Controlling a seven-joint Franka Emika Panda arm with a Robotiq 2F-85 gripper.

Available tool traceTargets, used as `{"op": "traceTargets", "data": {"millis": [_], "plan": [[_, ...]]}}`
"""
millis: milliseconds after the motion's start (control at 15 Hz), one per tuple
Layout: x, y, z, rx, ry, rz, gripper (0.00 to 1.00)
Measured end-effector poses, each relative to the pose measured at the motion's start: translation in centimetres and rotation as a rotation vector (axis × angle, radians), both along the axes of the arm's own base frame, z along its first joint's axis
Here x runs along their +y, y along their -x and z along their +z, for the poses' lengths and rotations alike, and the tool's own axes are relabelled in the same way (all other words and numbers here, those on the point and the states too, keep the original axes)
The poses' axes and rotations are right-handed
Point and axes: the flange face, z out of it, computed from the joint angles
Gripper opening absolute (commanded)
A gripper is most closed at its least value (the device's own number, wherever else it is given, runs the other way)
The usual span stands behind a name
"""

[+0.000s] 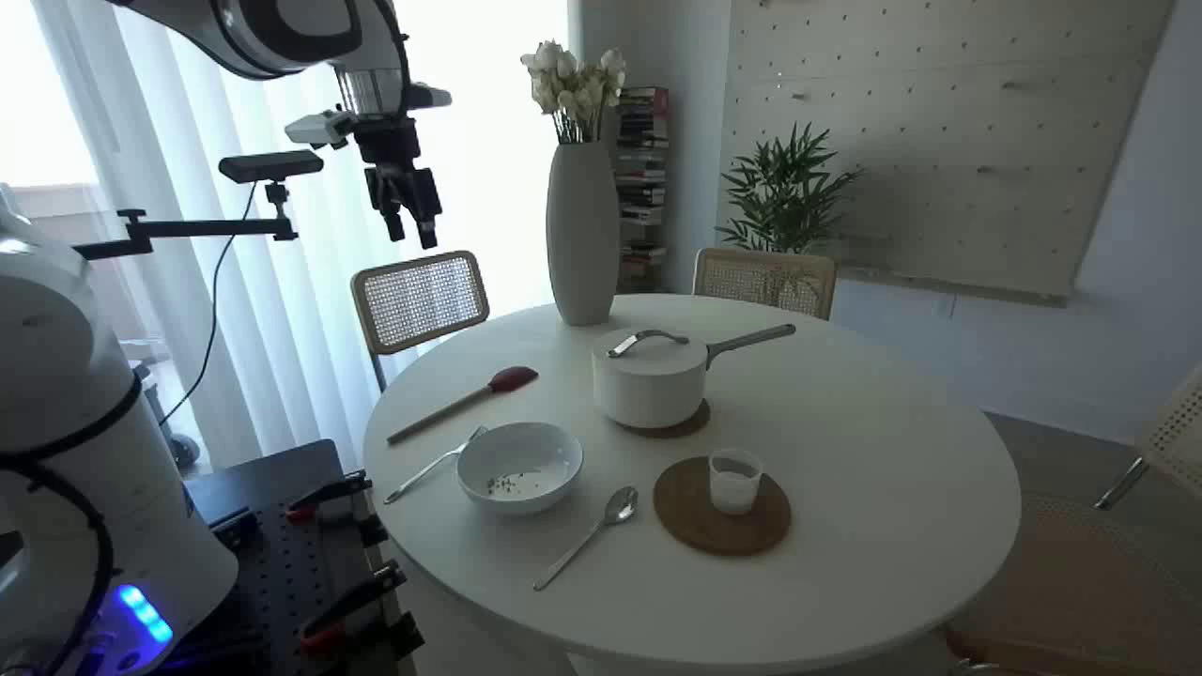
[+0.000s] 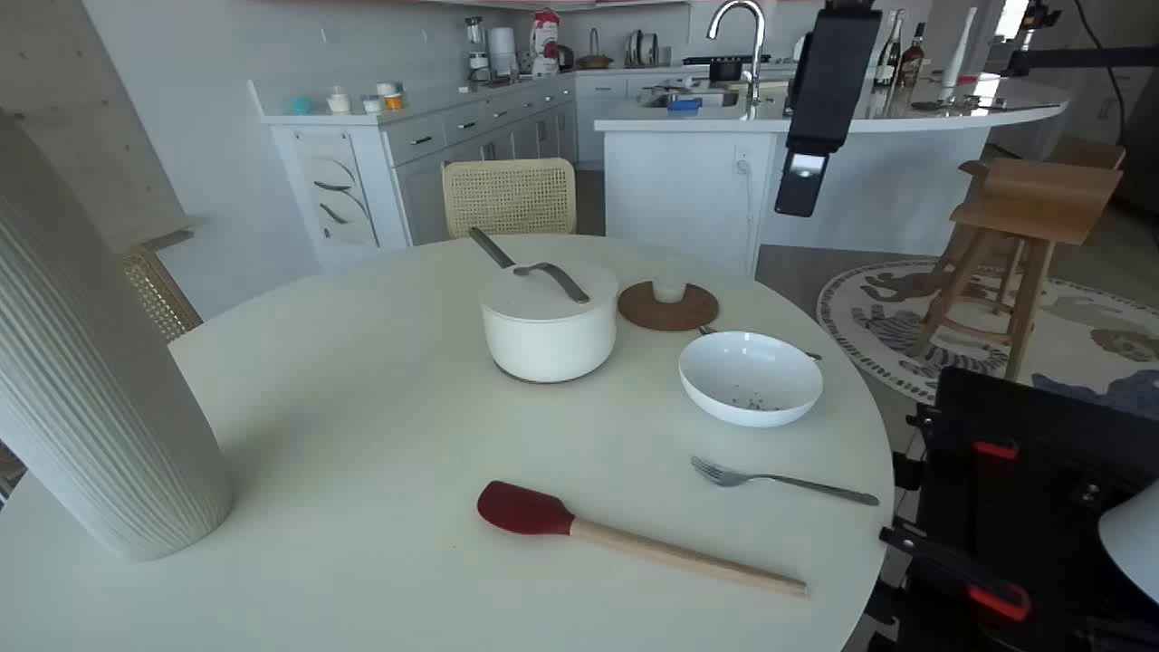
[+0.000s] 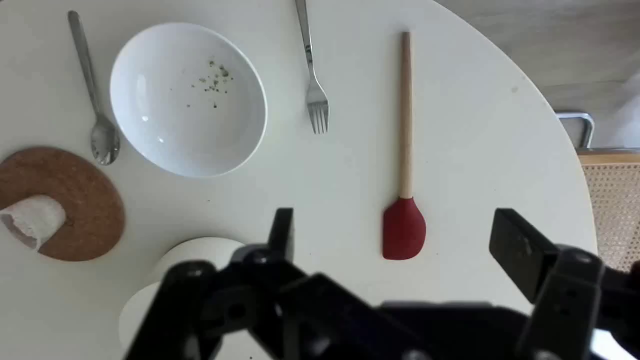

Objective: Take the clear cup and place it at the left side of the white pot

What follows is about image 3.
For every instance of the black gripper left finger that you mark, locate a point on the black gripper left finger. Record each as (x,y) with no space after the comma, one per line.
(280,234)

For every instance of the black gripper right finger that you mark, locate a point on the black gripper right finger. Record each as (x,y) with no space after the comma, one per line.
(521,250)

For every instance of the wicker chair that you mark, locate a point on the wicker chair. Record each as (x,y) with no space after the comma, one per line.
(612,177)

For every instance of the silver fork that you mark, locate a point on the silver fork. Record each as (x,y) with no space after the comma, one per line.
(317,101)

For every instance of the white ceramic bowl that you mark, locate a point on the white ceramic bowl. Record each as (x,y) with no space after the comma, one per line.
(188,101)

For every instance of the round cork trivet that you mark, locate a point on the round cork trivet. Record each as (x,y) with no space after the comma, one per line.
(94,210)

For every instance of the silver spoon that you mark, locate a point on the silver spoon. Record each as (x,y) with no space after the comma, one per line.
(105,136)

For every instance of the red spatula wooden handle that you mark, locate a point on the red spatula wooden handle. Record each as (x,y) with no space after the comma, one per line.
(403,222)

